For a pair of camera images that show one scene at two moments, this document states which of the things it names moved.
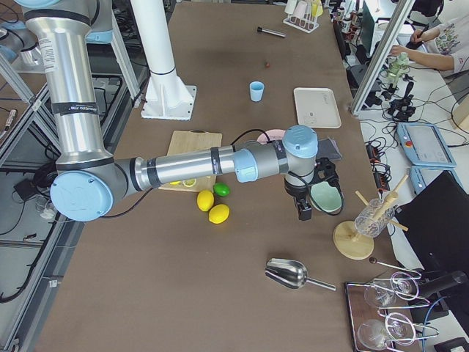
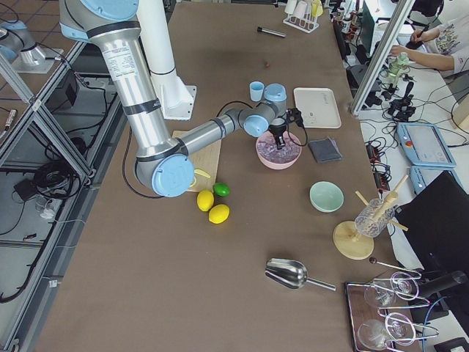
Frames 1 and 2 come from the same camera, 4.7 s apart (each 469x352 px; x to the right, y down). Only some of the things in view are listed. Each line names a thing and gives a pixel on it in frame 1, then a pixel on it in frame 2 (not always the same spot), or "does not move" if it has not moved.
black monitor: (436, 223) does not move
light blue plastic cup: (256, 89) does not move
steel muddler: (270, 31) does not move
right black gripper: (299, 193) → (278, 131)
